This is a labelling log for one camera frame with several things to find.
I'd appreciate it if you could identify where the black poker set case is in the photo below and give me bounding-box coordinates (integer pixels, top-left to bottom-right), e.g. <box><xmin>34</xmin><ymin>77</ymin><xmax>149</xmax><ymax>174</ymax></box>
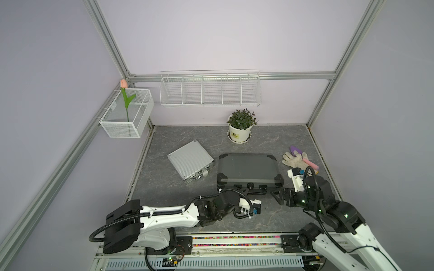
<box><xmin>217</xmin><ymin>153</ymin><xmax>284</xmax><ymax>194</ymax></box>

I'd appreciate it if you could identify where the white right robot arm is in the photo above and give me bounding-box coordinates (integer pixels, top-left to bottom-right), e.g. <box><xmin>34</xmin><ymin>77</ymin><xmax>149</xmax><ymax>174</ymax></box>
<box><xmin>271</xmin><ymin>167</ymin><xmax>400</xmax><ymax>271</ymax></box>

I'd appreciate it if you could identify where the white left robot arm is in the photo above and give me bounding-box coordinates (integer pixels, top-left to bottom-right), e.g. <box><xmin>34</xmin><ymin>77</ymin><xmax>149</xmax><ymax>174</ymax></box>
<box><xmin>88</xmin><ymin>189</ymin><xmax>262</xmax><ymax>254</ymax></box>

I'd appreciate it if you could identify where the silver aluminium poker case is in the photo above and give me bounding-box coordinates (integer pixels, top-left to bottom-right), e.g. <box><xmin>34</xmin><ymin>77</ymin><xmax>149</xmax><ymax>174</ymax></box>
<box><xmin>167</xmin><ymin>140</ymin><xmax>215</xmax><ymax>184</ymax></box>

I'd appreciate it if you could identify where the white cotton work glove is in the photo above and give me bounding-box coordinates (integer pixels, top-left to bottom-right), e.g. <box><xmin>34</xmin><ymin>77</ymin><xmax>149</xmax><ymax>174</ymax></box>
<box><xmin>282</xmin><ymin>151</ymin><xmax>319</xmax><ymax>173</ymax></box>

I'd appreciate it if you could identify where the purple pink garden trowel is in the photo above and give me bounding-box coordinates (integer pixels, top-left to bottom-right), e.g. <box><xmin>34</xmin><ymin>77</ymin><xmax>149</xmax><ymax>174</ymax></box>
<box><xmin>290</xmin><ymin>146</ymin><xmax>320</xmax><ymax>171</ymax></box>

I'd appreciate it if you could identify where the white pot saucer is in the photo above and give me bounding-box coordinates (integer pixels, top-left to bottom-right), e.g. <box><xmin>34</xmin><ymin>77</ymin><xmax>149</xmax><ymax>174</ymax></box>
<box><xmin>226</xmin><ymin>131</ymin><xmax>253</xmax><ymax>145</ymax></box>

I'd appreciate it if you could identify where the white plant pot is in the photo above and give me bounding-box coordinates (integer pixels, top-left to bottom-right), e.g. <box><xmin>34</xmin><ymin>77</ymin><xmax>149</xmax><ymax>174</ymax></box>
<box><xmin>228</xmin><ymin>125</ymin><xmax>252</xmax><ymax>143</ymax></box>

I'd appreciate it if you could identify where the green potted plant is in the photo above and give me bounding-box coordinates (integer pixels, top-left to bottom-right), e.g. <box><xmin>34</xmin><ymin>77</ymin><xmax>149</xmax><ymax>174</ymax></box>
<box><xmin>227</xmin><ymin>108</ymin><xmax>258</xmax><ymax>130</ymax></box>

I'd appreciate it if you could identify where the artificial pink tulip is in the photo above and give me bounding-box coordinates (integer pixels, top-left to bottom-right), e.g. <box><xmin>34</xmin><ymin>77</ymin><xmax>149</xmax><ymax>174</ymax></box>
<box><xmin>120</xmin><ymin>79</ymin><xmax>136</xmax><ymax>122</ymax></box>

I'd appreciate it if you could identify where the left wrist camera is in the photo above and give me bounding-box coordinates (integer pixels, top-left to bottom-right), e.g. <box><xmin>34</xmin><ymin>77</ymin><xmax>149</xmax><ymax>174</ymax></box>
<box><xmin>239</xmin><ymin>198</ymin><xmax>262</xmax><ymax>217</ymax></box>

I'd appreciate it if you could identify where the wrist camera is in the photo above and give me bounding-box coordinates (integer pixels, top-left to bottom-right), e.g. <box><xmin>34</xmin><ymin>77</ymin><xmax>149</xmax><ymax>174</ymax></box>
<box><xmin>287</xmin><ymin>168</ymin><xmax>305</xmax><ymax>192</ymax></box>
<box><xmin>239</xmin><ymin>198</ymin><xmax>262</xmax><ymax>217</ymax></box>

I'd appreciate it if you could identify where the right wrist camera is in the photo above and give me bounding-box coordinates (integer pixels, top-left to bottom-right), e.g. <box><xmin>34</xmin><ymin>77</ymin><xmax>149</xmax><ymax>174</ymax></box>
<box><xmin>287</xmin><ymin>168</ymin><xmax>305</xmax><ymax>192</ymax></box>

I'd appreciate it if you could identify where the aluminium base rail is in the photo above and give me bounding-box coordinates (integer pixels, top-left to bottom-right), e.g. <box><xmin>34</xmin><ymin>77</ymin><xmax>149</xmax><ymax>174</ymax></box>
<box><xmin>91</xmin><ymin>231</ymin><xmax>380</xmax><ymax>256</ymax></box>

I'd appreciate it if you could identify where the white wire wall shelf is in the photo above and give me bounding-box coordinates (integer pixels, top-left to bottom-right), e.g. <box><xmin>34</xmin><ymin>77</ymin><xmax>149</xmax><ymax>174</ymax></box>
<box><xmin>159</xmin><ymin>70</ymin><xmax>262</xmax><ymax>107</ymax></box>

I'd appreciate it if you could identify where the white vented cable duct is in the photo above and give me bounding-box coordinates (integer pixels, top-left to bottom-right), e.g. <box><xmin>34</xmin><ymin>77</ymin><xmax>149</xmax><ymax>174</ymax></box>
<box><xmin>103</xmin><ymin>255</ymin><xmax>305</xmax><ymax>271</ymax></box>

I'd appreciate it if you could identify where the white mesh wall basket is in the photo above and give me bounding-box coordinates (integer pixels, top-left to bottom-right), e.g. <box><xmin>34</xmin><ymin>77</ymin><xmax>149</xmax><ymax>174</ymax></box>
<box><xmin>99</xmin><ymin>88</ymin><xmax>154</xmax><ymax>138</ymax></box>

